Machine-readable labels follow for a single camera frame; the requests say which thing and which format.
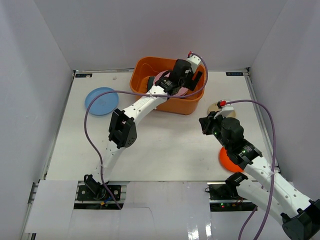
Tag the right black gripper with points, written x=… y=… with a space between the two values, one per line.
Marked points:
x=207 y=122

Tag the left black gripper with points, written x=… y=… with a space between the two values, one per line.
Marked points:
x=191 y=78

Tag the cream patterned small plate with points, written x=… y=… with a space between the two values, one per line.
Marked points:
x=214 y=108

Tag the pink round plate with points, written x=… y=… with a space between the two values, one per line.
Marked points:
x=181 y=92

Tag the teal square plate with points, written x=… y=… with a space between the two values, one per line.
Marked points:
x=150 y=82

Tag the light blue round plate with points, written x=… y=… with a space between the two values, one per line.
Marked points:
x=105 y=104

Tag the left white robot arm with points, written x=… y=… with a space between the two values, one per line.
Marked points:
x=123 y=124

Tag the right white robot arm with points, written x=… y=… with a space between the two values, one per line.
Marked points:
x=298 y=215

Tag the orange plastic bin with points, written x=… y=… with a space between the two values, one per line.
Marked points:
x=150 y=67

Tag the right black corner label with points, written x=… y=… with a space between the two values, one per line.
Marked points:
x=234 y=74

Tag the black corner label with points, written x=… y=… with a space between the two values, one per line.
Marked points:
x=83 y=75
x=234 y=74

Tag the orange round plate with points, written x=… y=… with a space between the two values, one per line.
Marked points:
x=226 y=163

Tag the left black corner label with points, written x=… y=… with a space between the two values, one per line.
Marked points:
x=83 y=75

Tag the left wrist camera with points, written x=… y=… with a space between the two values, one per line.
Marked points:
x=194 y=60

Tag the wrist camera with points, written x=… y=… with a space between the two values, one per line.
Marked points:
x=194 y=60
x=225 y=110

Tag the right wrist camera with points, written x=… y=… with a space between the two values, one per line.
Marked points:
x=225 y=110

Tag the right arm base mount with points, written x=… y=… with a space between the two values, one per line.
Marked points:
x=223 y=196

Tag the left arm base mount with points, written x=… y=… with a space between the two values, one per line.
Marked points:
x=92 y=195

